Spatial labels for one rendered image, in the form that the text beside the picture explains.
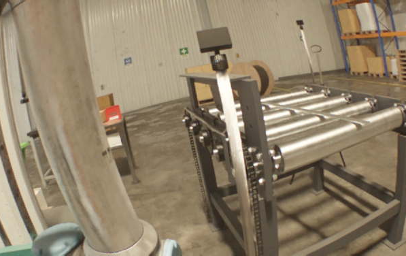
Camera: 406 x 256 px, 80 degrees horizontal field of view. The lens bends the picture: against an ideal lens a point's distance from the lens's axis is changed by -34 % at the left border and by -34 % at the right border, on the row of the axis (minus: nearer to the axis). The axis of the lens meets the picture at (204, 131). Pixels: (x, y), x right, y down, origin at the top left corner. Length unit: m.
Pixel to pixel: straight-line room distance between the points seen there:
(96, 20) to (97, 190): 11.66
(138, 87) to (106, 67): 1.51
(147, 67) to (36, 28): 11.32
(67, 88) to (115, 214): 0.19
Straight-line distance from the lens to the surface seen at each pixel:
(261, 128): 1.09
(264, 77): 8.38
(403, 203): 1.89
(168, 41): 11.78
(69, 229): 0.66
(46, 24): 0.40
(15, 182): 0.78
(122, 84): 11.69
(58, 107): 0.40
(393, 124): 1.57
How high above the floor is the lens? 1.25
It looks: 12 degrees down
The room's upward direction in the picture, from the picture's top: 11 degrees counter-clockwise
